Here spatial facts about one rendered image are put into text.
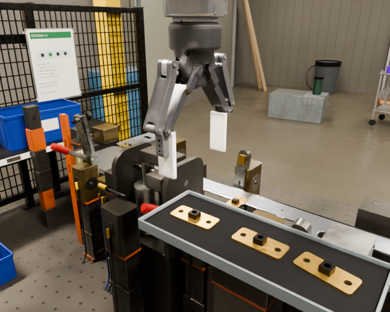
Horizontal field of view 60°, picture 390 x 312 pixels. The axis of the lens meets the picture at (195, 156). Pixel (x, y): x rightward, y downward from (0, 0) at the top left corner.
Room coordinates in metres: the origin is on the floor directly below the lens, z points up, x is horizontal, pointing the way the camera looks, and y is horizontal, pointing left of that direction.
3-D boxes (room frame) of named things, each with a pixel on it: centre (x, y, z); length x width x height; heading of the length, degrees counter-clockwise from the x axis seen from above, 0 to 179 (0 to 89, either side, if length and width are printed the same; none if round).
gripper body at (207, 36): (0.51, 0.00, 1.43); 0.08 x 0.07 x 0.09; 144
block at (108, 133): (1.40, 0.39, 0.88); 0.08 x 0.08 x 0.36; 52
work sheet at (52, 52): (1.55, 0.63, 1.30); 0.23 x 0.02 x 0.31; 142
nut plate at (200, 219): (0.51, 0.00, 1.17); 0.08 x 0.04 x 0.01; 54
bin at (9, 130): (1.34, 0.64, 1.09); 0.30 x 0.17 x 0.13; 137
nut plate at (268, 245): (0.43, -0.10, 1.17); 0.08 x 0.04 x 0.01; 51
